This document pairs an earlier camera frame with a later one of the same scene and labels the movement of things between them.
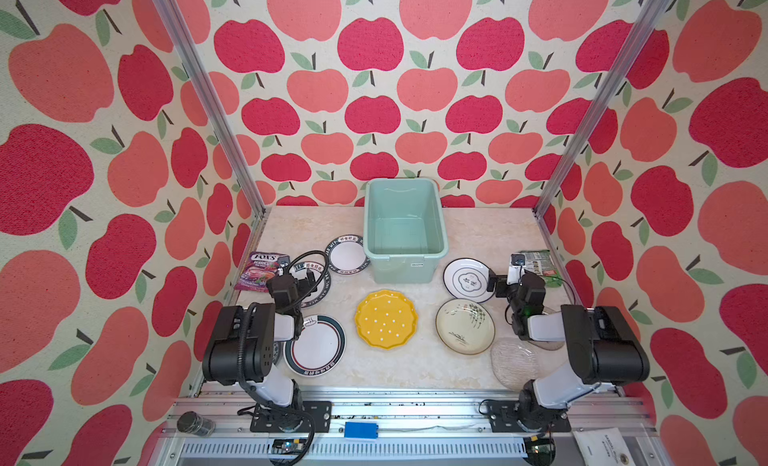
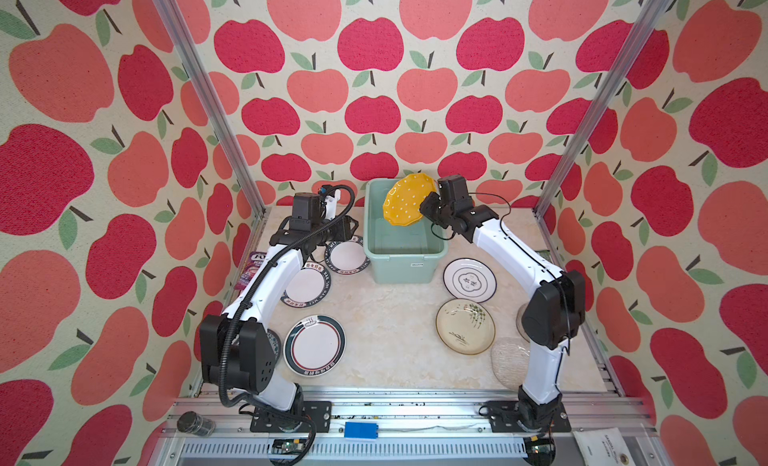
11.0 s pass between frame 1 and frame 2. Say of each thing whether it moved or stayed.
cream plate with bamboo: stayed
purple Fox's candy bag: stayed
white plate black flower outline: stayed
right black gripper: moved
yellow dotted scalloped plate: moved
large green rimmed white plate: stayed
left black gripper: moved
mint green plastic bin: stayed
